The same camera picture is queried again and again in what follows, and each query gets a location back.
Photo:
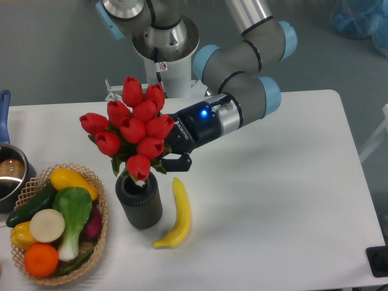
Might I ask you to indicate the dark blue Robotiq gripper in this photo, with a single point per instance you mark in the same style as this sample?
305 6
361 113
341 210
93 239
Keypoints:
195 126

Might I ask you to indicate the red tulip bouquet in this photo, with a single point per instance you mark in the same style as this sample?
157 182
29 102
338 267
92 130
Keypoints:
134 131

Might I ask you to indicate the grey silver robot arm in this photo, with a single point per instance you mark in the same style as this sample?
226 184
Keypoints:
239 94

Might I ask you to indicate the dark grey ribbed vase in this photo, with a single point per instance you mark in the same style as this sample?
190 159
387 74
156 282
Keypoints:
142 205

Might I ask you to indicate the yellow banana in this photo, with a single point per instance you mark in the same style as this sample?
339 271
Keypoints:
182 224

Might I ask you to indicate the purple sweet potato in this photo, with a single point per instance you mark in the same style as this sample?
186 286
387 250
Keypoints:
93 228

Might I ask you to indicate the green bok choy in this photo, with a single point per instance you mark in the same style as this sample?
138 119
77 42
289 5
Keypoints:
75 205

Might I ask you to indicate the yellow squash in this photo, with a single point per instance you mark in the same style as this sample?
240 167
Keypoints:
62 178

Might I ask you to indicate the green cucumber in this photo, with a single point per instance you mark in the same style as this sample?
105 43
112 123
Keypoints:
42 200

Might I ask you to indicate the white round radish slice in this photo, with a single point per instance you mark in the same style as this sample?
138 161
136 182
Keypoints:
47 225

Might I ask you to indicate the woven wicker basket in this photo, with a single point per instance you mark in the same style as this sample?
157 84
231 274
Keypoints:
92 247

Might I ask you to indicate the green chili pepper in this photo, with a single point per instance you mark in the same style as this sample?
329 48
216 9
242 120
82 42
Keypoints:
67 268

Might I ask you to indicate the orange fruit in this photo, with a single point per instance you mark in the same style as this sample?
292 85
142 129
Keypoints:
41 260

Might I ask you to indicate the yellow bell pepper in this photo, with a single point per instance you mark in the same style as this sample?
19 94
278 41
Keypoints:
21 236

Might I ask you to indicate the black device at table edge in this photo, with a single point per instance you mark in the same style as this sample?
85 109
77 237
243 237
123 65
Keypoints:
377 258

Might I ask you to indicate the blue plastic bag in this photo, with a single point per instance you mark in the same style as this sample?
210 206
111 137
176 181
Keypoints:
362 19

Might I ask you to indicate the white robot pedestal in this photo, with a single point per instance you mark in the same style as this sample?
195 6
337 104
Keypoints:
166 47

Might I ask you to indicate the blue handled saucepan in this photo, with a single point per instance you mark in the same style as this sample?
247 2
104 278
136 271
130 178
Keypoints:
16 170

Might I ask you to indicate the white frame at right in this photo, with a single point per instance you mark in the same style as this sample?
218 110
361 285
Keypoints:
375 139

